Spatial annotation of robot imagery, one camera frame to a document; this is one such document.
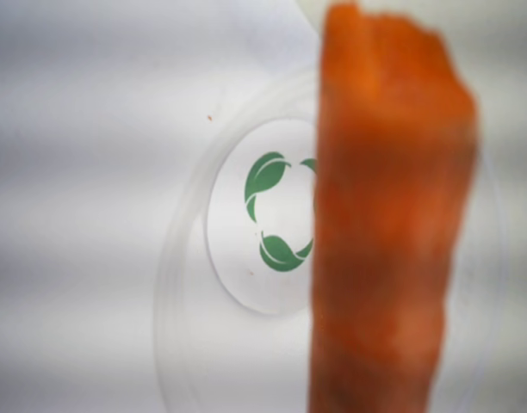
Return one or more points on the empty-looking clear plastic cup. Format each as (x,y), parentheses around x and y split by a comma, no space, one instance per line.
(181,258)

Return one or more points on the orange carrot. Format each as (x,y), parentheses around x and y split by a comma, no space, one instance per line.
(375,215)

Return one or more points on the white paper green leaf logo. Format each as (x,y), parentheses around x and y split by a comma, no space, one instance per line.
(74,172)

